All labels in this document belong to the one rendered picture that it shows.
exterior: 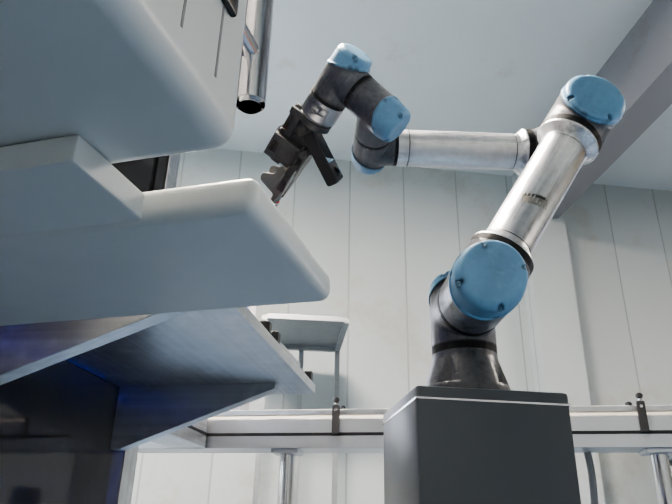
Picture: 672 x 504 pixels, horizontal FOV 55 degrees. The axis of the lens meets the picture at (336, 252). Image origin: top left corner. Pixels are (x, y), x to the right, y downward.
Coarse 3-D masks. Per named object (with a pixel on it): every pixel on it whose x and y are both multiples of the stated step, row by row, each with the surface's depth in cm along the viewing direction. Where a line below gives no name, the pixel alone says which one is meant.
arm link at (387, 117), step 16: (368, 80) 119; (352, 96) 119; (368, 96) 118; (384, 96) 118; (352, 112) 121; (368, 112) 118; (384, 112) 117; (400, 112) 117; (368, 128) 121; (384, 128) 117; (400, 128) 120; (368, 144) 125; (384, 144) 126
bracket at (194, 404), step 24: (192, 384) 134; (216, 384) 133; (240, 384) 132; (264, 384) 131; (120, 408) 135; (144, 408) 134; (168, 408) 133; (192, 408) 132; (216, 408) 131; (120, 432) 132; (144, 432) 132; (168, 432) 133
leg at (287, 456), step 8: (280, 456) 211; (288, 456) 210; (280, 464) 210; (288, 464) 209; (280, 472) 209; (288, 472) 208; (280, 480) 208; (288, 480) 207; (280, 488) 207; (288, 488) 206; (280, 496) 205; (288, 496) 205
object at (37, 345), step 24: (0, 336) 89; (24, 336) 88; (48, 336) 87; (72, 336) 87; (96, 336) 86; (120, 336) 88; (0, 360) 87; (24, 360) 86; (48, 360) 87; (0, 384) 89
